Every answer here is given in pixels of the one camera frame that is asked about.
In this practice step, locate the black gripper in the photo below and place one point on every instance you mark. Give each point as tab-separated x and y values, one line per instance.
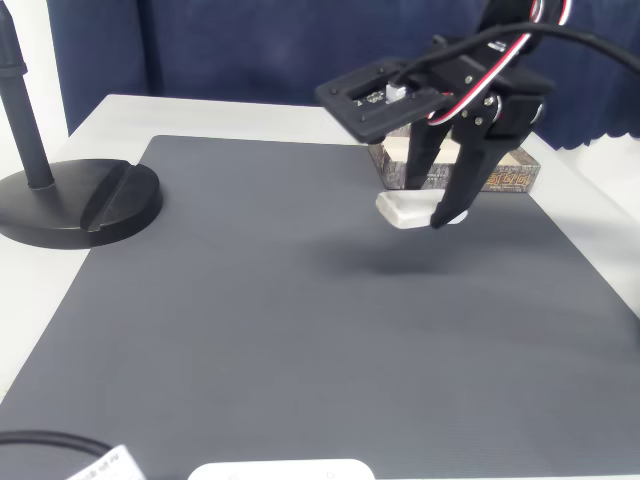
473	134

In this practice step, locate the white rectangular block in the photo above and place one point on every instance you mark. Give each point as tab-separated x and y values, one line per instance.
405	207

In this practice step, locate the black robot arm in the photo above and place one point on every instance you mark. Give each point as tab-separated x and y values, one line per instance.
505	15

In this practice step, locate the patterned open cardboard box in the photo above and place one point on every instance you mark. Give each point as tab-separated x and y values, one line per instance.
515	180

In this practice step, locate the dark blue curtain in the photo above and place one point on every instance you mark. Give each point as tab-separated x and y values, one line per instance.
250	50

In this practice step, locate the grey desk mat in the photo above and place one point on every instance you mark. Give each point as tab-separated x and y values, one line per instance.
250	325

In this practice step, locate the white flat device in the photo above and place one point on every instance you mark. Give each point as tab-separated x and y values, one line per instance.
280	471

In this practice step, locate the black round-base stand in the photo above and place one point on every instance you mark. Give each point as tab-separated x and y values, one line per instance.
75	210

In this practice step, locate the white printed label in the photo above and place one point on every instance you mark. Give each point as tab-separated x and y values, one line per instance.
107	467

